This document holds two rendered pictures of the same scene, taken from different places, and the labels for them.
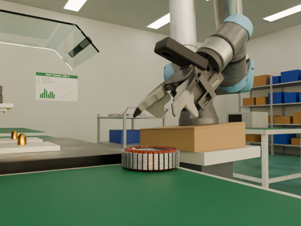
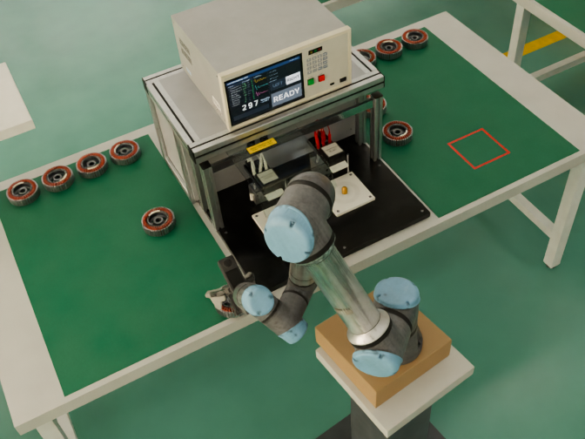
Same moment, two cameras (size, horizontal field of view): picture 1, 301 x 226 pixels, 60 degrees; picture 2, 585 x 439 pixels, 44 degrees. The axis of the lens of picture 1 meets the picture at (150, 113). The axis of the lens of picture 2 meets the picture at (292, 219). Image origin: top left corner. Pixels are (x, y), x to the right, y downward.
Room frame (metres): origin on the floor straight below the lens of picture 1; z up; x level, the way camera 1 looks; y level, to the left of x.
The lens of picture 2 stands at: (0.89, -1.29, 2.56)
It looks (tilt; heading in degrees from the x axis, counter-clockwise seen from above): 48 degrees down; 97
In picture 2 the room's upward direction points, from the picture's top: 6 degrees counter-clockwise
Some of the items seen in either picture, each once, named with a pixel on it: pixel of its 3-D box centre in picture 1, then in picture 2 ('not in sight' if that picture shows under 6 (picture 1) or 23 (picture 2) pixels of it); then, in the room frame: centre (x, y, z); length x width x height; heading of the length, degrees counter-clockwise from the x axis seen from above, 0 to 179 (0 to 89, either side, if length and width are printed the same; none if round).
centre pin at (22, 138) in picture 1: (22, 139); not in sight; (0.64, 0.32, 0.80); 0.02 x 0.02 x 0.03
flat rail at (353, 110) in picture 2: not in sight; (294, 134); (0.69, 0.46, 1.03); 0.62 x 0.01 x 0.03; 32
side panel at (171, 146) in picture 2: not in sight; (172, 145); (0.26, 0.55, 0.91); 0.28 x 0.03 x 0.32; 122
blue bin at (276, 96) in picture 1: (279, 98); not in sight; (6.68, -3.32, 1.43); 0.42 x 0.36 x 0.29; 119
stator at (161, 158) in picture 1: (150, 157); (231, 300); (0.51, 0.00, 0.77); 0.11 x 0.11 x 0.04
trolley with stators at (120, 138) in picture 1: (130, 145); not in sight; (3.54, 0.28, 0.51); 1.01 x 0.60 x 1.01; 32
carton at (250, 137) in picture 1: (253, 137); not in sight; (7.39, -2.90, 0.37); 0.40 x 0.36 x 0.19; 122
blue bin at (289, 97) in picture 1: (294, 97); not in sight; (6.36, -3.52, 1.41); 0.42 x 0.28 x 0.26; 123
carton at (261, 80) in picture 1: (263, 81); not in sight; (7.10, -3.08, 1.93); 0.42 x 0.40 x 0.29; 34
